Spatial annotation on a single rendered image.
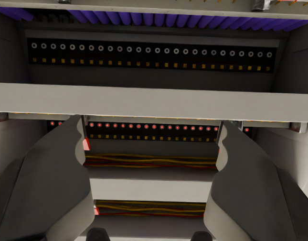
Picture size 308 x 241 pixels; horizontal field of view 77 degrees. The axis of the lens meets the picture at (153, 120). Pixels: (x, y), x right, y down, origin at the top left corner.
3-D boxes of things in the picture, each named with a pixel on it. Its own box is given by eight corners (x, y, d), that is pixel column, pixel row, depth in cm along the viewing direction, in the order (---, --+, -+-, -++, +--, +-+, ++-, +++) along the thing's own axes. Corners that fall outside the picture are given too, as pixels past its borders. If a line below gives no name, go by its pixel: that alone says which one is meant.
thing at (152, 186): (-5, 175, 38) (1, 237, 40) (298, 184, 39) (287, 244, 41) (49, 145, 58) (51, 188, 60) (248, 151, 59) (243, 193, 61)
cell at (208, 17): (197, 17, 37) (207, 3, 30) (207, 18, 37) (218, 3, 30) (196, 27, 37) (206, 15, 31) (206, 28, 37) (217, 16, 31)
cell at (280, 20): (261, 20, 37) (285, 6, 30) (271, 20, 37) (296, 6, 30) (260, 30, 37) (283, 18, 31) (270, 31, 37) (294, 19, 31)
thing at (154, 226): (22, 235, 47) (26, 282, 49) (268, 241, 48) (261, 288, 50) (60, 191, 67) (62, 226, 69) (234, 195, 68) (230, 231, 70)
